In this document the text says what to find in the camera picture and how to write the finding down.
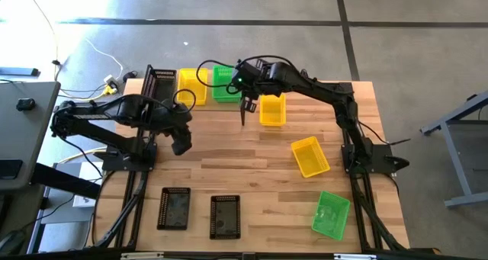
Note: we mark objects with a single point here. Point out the black plastic basket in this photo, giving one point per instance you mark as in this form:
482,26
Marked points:
162,88
225,217
174,208

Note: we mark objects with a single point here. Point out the dark flat bar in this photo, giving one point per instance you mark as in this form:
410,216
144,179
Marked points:
19,71

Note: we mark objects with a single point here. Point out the grey desk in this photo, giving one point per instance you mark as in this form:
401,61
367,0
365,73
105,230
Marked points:
34,138

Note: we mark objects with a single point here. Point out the black aluminium rig frame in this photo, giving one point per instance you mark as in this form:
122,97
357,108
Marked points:
198,256

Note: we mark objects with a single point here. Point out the yellow plastic basket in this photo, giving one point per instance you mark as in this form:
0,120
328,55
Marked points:
310,157
272,111
192,82

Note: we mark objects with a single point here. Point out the black phone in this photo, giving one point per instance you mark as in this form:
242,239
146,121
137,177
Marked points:
9,169

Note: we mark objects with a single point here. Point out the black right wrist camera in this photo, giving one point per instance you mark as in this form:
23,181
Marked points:
246,75

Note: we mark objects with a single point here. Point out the black desk beam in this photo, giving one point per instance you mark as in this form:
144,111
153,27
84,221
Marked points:
65,182

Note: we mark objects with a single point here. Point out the black power plug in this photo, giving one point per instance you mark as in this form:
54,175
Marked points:
129,76

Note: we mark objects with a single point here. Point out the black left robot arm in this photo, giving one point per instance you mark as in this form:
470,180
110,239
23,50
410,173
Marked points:
95,117

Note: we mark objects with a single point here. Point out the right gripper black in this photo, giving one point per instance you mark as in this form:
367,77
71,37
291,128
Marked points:
261,90

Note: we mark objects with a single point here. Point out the small black plug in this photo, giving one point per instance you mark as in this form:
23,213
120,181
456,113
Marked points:
56,62

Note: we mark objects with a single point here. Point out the white power strip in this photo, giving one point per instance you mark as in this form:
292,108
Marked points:
110,79

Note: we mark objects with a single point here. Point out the black table-level camera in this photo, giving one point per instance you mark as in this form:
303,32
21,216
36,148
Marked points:
248,256

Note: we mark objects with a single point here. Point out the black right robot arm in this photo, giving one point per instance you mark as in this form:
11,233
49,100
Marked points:
316,88

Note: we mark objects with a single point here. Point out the white box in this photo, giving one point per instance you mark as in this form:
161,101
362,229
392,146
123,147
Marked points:
84,201

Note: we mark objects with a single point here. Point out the black computer mouse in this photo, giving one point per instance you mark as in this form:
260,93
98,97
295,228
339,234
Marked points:
25,104

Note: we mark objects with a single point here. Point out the grey metal table frame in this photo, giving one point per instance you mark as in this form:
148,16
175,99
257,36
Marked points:
459,166

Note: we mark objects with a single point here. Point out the green plastic basket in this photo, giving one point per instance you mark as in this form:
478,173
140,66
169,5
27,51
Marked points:
221,92
331,215

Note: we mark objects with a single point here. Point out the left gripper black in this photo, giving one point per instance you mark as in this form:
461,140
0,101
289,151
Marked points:
178,123

